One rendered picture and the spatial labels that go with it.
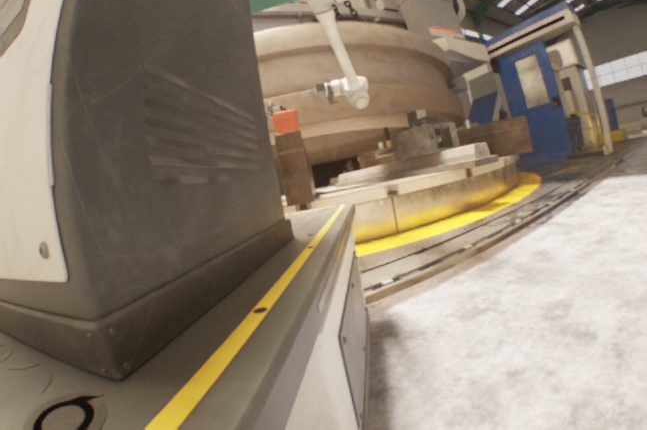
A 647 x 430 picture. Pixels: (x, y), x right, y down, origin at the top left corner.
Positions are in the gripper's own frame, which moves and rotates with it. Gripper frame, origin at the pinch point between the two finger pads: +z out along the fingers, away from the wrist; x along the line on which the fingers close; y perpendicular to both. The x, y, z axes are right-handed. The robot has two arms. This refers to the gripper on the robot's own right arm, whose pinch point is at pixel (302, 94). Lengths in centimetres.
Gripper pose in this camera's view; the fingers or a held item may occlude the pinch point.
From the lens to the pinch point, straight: 170.6
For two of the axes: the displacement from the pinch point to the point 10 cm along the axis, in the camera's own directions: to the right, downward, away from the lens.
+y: -1.9, -9.8, -0.1
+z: -9.8, 1.9, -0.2
